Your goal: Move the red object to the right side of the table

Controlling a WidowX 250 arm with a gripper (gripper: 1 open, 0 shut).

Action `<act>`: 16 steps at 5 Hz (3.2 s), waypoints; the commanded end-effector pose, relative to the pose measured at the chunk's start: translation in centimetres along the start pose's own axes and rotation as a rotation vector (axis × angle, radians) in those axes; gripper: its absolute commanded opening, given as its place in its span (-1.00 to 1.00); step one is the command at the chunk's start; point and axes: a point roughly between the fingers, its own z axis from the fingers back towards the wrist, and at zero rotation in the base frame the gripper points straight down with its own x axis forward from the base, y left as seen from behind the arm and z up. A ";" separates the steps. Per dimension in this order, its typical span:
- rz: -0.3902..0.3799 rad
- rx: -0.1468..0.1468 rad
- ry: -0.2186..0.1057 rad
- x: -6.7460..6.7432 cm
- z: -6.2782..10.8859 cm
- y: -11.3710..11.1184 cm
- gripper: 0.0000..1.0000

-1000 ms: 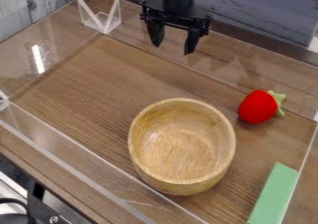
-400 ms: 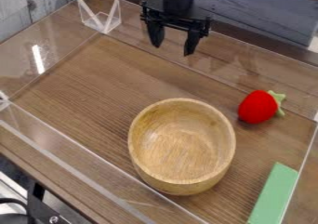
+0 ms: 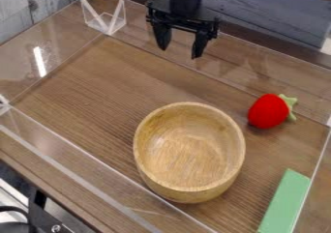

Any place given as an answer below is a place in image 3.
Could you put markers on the green tape strip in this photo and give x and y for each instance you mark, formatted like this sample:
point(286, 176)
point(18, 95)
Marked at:
point(286, 203)

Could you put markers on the clear acrylic enclosure wall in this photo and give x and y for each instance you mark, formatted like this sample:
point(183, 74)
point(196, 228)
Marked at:
point(76, 89)

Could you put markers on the wooden bowl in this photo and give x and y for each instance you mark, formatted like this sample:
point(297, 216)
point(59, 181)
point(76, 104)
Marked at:
point(190, 151)

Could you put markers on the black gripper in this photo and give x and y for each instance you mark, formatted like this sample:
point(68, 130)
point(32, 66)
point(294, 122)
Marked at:
point(202, 22)

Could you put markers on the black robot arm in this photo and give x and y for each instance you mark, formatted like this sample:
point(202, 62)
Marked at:
point(186, 6)

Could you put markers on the clear acrylic corner bracket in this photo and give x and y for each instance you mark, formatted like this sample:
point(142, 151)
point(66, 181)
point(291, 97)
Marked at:
point(107, 23)

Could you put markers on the red plush strawberry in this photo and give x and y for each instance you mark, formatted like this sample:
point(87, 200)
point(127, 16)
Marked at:
point(271, 110)

